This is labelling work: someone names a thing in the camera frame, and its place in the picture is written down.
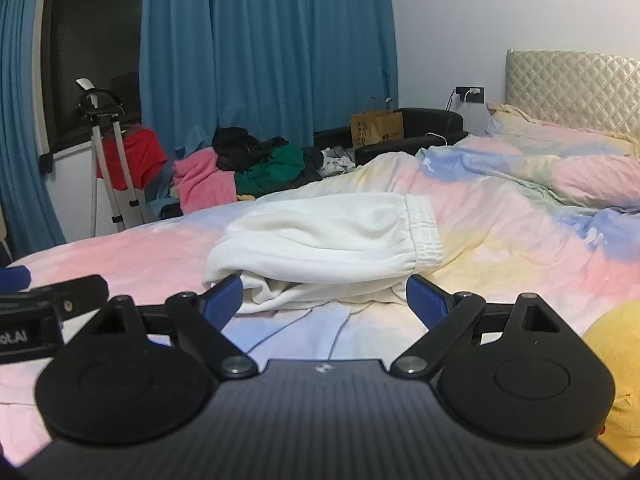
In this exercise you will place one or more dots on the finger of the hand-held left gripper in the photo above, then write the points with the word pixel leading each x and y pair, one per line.
pixel 12 279
pixel 80 295

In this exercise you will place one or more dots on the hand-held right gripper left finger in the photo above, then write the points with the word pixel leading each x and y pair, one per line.
pixel 224 302

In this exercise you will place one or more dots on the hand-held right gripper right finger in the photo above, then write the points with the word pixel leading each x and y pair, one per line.
pixel 425 302

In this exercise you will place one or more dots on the white pants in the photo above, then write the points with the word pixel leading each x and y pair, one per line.
pixel 325 240

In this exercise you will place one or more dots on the pastel tie-dye blanket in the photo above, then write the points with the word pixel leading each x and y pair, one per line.
pixel 150 250

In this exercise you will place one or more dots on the pink garment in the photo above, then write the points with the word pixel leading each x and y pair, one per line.
pixel 205 185

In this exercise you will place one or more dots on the blue-grey garment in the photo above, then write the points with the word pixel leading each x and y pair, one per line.
pixel 162 199

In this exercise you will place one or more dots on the garment steamer stand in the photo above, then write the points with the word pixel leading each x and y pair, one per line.
pixel 112 160

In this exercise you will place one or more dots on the green garment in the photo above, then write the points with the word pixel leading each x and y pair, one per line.
pixel 275 170

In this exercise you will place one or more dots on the red garment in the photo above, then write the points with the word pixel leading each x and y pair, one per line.
pixel 142 155

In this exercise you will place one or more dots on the black garment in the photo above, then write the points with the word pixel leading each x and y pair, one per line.
pixel 240 150

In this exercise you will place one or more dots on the dark garment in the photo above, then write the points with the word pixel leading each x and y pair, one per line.
pixel 311 165

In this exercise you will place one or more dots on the white patterned garment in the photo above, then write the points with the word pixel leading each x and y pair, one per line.
pixel 337 162

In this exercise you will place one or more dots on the blue curtain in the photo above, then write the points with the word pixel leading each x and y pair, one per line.
pixel 20 110
pixel 275 50

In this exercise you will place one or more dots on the brown paper bag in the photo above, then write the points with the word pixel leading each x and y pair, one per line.
pixel 377 130

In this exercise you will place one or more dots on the black sofa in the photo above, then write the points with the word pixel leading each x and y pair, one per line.
pixel 430 122

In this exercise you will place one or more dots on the yellow plush toy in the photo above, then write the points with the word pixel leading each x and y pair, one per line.
pixel 620 360

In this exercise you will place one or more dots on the pastel pillow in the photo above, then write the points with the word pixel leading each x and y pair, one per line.
pixel 550 132

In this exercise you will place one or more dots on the dark window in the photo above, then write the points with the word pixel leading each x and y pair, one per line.
pixel 95 35

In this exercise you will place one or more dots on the beige quilted headboard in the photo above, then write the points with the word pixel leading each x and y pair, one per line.
pixel 570 85

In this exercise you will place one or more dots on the black window bracket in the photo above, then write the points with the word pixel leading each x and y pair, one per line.
pixel 46 162

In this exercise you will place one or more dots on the wall socket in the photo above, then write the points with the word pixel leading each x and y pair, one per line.
pixel 470 95

